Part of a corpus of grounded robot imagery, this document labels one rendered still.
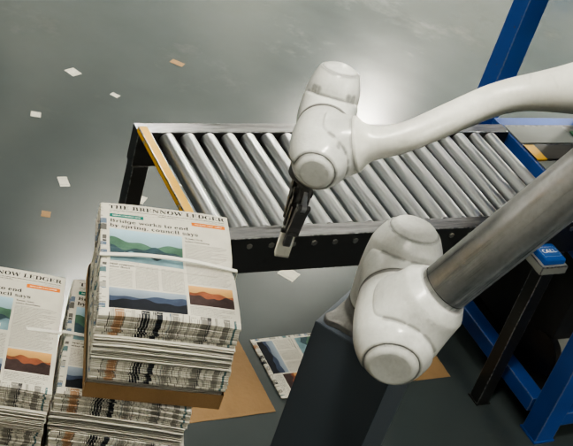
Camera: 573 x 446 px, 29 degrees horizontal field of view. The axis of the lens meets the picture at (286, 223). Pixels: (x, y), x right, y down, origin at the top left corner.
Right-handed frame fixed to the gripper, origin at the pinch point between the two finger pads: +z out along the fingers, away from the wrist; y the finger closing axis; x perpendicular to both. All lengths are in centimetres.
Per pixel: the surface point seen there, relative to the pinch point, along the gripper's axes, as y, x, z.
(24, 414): 19, -46, 40
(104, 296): 13.2, -34.9, 10.2
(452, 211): -81, 67, 37
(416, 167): -102, 60, 38
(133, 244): -4.7, -29.8, 10.3
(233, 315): 13.6, -9.3, 10.1
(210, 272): 0.6, -13.4, 10.5
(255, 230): -54, 5, 36
